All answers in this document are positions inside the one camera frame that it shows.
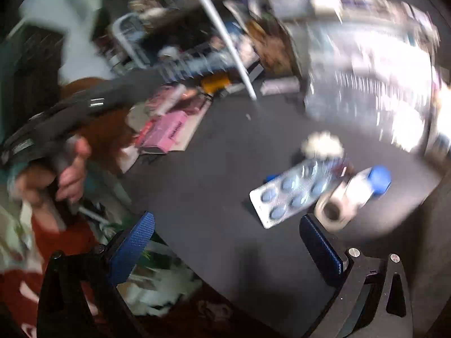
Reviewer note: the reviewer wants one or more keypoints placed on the blue pill blister pack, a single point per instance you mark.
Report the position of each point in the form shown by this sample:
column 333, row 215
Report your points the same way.
column 296, row 190

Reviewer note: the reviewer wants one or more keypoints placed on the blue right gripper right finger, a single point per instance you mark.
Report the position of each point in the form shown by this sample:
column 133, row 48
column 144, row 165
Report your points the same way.
column 324, row 249

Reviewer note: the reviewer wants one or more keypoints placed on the white fabric flower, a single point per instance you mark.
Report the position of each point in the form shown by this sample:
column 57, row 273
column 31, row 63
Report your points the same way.
column 322, row 145

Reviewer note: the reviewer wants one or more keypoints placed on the orange yellow case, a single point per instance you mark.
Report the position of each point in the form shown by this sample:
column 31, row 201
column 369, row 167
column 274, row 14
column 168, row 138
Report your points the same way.
column 215, row 82

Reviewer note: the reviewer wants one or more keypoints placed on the white bottle blue cap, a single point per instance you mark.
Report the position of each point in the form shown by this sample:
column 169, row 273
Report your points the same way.
column 369, row 183

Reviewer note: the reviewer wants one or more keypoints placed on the clear plastic bag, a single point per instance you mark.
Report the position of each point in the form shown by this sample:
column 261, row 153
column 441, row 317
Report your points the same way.
column 371, row 78

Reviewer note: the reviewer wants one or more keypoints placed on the white tape roll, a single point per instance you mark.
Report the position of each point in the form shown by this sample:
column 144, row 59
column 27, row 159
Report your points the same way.
column 334, row 209

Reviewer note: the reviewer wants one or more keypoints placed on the white metal shelf rack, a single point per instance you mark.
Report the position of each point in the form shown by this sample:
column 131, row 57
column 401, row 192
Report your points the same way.
column 182, row 40

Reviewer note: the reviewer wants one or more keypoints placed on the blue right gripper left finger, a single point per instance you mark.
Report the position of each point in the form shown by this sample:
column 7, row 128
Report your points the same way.
column 124, row 250

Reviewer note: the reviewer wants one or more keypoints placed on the pink patterned pouch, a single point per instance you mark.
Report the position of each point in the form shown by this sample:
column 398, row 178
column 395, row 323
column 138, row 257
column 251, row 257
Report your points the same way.
column 160, row 132

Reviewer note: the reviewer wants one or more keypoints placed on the person's left hand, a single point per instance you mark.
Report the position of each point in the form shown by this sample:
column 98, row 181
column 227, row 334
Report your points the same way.
column 30, row 183

